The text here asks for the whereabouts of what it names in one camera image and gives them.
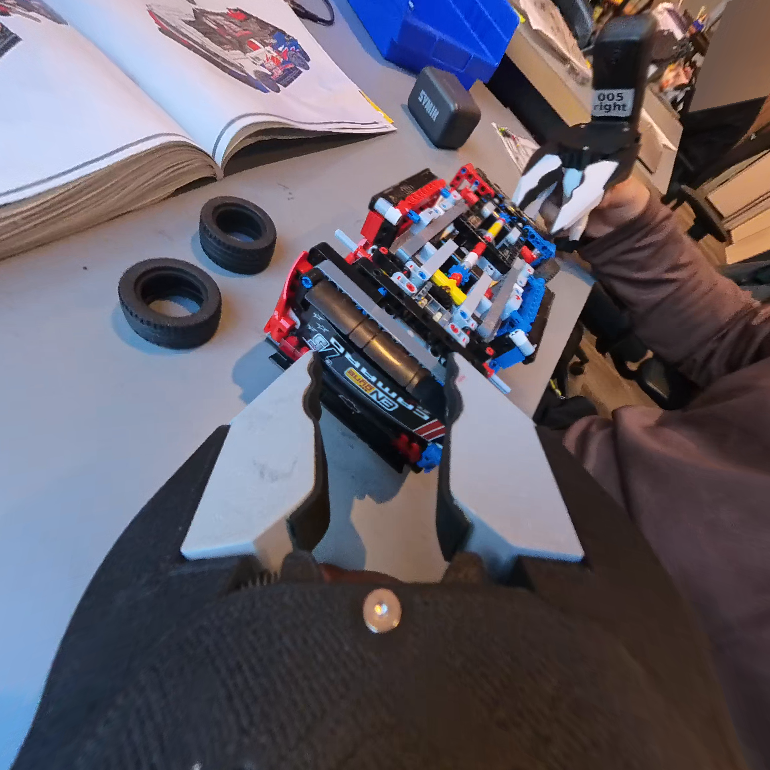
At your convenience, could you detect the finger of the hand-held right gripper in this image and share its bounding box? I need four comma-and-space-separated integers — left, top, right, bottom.
511, 150, 564, 209
547, 159, 622, 243

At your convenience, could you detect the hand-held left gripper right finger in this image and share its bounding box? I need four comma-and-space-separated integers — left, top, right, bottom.
438, 355, 586, 566

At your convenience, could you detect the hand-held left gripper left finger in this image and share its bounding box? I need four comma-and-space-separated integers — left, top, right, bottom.
180, 352, 332, 563

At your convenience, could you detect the toy brick car chassis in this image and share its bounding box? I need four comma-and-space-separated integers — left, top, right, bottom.
265, 164, 557, 476

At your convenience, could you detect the black toy tyre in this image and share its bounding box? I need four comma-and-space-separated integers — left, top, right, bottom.
199, 195, 278, 276
118, 257, 222, 351

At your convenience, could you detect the person's right forearm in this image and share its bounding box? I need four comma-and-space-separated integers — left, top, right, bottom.
574, 192, 770, 392

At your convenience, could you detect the grey desk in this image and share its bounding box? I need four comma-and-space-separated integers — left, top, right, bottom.
505, 0, 687, 196
0, 0, 596, 753

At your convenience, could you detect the person's right hand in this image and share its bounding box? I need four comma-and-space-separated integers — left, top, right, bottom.
538, 177, 655, 241

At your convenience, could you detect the printed sticker sheet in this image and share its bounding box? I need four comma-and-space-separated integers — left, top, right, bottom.
492, 122, 542, 175

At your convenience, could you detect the white printed paper sheet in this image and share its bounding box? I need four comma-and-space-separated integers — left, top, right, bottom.
520, 0, 593, 85

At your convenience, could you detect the dark grey power adapter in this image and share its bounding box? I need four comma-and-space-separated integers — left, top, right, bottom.
407, 66, 482, 150

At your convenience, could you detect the blue plastic bin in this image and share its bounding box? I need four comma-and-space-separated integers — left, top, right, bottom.
348, 0, 521, 91

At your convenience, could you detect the black office chair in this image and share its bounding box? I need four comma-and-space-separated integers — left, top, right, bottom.
568, 283, 699, 413

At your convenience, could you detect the person's dark brown clothing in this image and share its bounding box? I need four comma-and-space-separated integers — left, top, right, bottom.
562, 361, 770, 770

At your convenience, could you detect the open instruction booklet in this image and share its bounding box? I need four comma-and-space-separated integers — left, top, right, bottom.
0, 0, 398, 262

